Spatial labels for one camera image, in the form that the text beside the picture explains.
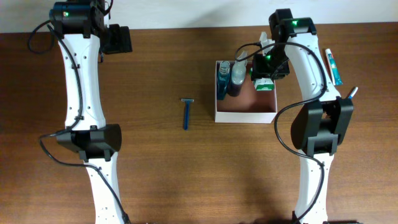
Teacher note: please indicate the clear purple spray bottle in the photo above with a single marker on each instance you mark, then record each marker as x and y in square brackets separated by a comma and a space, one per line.
[238, 75]

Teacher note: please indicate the teal mouthwash bottle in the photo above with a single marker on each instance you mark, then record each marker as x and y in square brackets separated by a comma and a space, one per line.
[223, 76]

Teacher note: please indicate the green white soap box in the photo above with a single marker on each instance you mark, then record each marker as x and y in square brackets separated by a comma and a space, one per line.
[264, 84]

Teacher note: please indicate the white box pink interior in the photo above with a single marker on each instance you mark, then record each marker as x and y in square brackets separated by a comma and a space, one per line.
[250, 106]

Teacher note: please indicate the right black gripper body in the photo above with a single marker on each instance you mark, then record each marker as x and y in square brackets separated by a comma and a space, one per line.
[268, 71]

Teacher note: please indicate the blue white toothbrush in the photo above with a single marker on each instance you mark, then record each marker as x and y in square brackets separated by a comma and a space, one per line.
[353, 92]

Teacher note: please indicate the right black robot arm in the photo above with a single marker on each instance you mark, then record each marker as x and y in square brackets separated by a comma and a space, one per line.
[321, 124]

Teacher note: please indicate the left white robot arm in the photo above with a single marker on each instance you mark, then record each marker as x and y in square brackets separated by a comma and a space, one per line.
[85, 35]

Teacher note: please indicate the white teal toothpaste tube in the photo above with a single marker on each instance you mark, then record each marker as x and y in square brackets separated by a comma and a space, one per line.
[335, 75]

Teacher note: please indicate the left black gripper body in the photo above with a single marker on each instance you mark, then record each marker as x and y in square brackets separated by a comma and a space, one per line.
[118, 40]

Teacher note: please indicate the blue disposable razor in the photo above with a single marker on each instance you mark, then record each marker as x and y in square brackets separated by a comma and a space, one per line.
[188, 102]

